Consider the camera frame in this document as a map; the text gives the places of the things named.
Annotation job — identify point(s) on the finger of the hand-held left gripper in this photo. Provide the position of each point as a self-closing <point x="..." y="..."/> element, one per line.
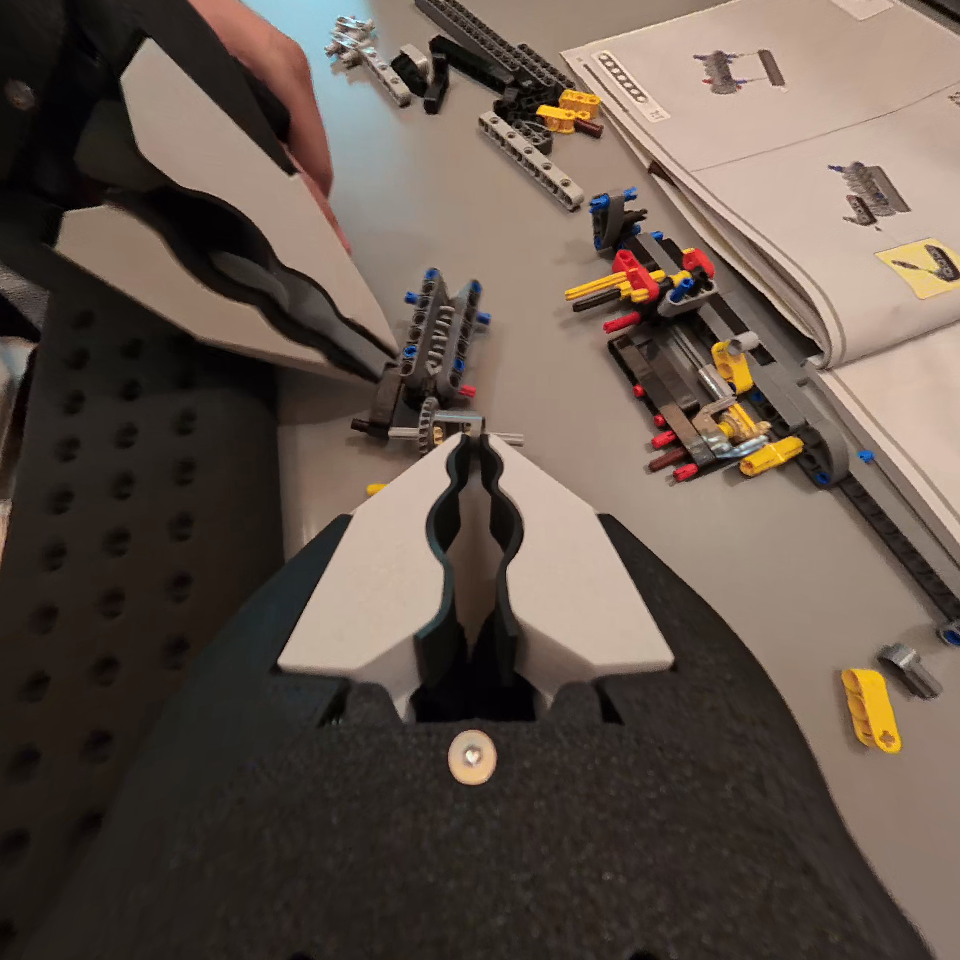
<point x="225" y="150"/>
<point x="172" y="292"/>

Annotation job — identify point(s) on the lego engine subassembly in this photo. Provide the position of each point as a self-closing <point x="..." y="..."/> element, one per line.
<point x="439" y="337"/>

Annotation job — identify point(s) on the grey lego differential housing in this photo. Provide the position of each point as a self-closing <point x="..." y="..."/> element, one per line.
<point x="450" y="426"/>

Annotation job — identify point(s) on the yellow lego connector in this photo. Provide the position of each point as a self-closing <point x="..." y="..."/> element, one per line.
<point x="870" y="709"/>

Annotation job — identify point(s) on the person's left hand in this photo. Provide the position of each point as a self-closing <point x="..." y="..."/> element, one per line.
<point x="292" y="97"/>

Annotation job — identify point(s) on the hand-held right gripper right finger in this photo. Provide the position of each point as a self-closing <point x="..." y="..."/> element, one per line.
<point x="592" y="600"/>

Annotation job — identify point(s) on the lego instruction booklet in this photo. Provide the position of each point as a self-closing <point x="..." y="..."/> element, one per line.
<point x="810" y="150"/>

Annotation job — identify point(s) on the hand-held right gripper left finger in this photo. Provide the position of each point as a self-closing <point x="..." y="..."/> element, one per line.
<point x="360" y="600"/>

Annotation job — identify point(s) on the grey lego axle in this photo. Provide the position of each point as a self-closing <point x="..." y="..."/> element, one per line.
<point x="405" y="433"/>
<point x="506" y="438"/>

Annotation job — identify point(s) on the dark grey lego connector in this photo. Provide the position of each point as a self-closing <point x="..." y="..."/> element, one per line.
<point x="910" y="670"/>

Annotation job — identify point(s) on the lego chassis assembly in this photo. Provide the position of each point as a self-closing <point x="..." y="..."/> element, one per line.
<point x="675" y="360"/>

